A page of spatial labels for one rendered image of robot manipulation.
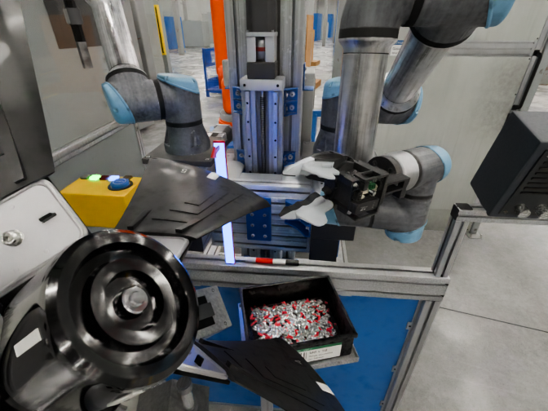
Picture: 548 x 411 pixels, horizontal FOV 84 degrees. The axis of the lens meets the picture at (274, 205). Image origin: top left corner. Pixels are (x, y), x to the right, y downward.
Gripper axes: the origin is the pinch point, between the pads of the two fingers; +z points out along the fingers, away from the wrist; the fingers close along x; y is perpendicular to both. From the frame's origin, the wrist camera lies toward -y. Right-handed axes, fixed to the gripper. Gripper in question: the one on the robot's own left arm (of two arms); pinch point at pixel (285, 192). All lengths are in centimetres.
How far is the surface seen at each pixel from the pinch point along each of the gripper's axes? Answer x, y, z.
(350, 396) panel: 90, 1, -37
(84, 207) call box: 17, -39, 27
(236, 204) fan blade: 2.6, -3.8, 6.3
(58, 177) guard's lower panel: 31, -92, 35
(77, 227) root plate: -5.7, 6.9, 26.1
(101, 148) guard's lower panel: 29, -115, 18
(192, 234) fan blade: 0.3, 4.0, 15.6
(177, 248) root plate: 0.3, 5.6, 17.9
